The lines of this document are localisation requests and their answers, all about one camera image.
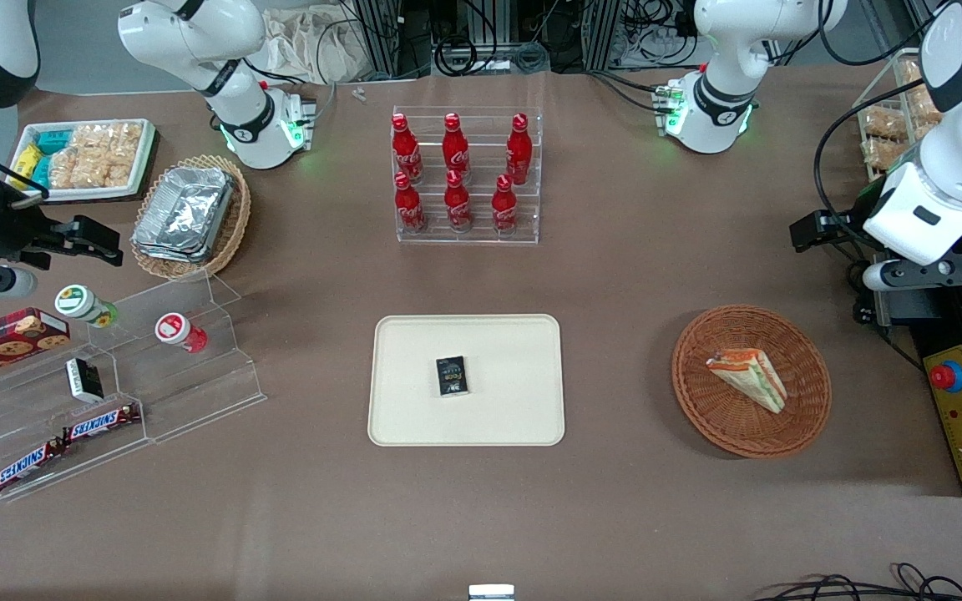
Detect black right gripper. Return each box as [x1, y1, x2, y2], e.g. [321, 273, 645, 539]
[0, 199, 124, 270]

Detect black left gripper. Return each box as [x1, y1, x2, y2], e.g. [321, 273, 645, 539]
[789, 210, 868, 254]

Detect triangular sandwich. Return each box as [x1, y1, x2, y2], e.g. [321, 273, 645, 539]
[705, 349, 788, 416]

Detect white rectangular snack tray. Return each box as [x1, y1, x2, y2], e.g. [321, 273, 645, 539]
[8, 118, 157, 204]

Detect light oval wicker basket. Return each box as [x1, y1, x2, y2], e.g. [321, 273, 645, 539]
[129, 154, 253, 281]

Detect round brown wicker basket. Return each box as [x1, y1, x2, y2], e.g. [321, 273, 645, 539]
[671, 305, 833, 459]

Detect beige plastic tray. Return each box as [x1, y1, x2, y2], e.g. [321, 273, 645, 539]
[367, 314, 566, 447]

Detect green-lidded drink cup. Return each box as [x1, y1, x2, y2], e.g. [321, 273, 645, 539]
[54, 284, 119, 329]

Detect bagged rice crackers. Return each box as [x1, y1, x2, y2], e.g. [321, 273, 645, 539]
[48, 122, 144, 190]

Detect stacked aluminium foil containers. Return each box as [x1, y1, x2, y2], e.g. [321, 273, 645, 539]
[131, 164, 236, 265]

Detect yellow snack packet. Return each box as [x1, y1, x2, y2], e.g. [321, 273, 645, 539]
[11, 142, 44, 181]

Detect teal snack packet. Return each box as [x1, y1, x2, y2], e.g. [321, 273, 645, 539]
[30, 129, 74, 189]

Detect packaged bread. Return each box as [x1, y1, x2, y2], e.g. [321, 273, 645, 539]
[863, 107, 909, 141]

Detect red-lidded drink cup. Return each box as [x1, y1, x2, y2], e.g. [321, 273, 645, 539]
[154, 312, 209, 354]

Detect red cookie box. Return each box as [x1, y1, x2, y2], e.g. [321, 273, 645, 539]
[0, 308, 72, 387]

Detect small black white box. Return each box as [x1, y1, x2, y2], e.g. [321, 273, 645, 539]
[65, 357, 104, 404]

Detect clear acrylic step display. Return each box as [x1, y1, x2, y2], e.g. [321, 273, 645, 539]
[0, 270, 268, 503]

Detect snickers chocolate bar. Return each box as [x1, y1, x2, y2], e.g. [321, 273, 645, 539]
[61, 403, 142, 444]
[0, 439, 67, 492]

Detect beige cloth bag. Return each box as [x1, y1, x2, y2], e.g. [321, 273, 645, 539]
[262, 7, 383, 85]

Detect red cola bottle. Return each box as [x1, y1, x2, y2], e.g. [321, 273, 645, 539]
[391, 113, 424, 185]
[393, 171, 428, 235]
[491, 173, 519, 236]
[443, 169, 474, 234]
[504, 112, 534, 187]
[442, 112, 472, 185]

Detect clear acrylic bottle rack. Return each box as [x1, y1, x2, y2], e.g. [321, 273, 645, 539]
[391, 105, 543, 245]

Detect small black snack packet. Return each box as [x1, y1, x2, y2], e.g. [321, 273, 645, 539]
[435, 356, 470, 397]

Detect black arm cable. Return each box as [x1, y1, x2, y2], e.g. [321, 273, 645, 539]
[813, 79, 949, 243]

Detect wire basket of bread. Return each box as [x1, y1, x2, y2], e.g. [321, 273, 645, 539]
[854, 48, 946, 182]

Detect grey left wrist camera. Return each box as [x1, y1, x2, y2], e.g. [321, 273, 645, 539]
[862, 253, 962, 294]

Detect aluminium frame rack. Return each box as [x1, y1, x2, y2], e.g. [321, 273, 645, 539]
[583, 0, 625, 73]
[350, 0, 433, 79]

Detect black floor cables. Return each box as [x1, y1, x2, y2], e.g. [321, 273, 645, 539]
[747, 562, 962, 601]

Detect coiled black cable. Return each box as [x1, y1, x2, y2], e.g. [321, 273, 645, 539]
[434, 35, 492, 78]

